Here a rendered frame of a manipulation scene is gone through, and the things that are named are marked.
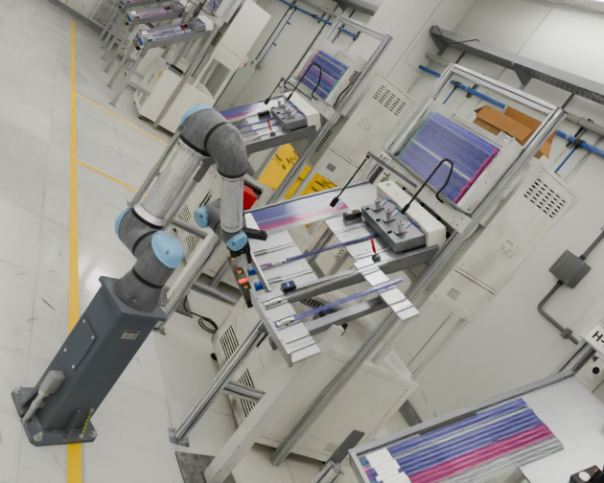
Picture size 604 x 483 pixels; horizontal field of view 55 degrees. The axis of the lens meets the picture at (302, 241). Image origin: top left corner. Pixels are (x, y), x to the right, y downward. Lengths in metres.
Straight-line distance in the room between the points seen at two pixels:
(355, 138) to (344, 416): 1.75
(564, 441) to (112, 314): 1.35
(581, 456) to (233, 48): 5.72
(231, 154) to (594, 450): 1.28
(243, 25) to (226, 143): 4.96
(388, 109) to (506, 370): 1.75
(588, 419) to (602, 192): 2.35
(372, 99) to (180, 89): 3.38
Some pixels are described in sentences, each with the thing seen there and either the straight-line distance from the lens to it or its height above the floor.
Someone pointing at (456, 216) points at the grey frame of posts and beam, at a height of 1.35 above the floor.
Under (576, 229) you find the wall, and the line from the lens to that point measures 3.95.
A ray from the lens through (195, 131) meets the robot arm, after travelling 1.86.
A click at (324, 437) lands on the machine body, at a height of 0.19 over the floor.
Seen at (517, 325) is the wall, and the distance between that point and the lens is 3.89.
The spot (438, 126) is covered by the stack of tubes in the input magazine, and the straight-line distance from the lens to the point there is 2.70.
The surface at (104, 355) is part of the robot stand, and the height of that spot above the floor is 0.37.
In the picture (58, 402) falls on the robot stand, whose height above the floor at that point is 0.14.
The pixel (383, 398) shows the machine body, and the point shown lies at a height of 0.49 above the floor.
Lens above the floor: 1.45
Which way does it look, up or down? 13 degrees down
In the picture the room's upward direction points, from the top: 37 degrees clockwise
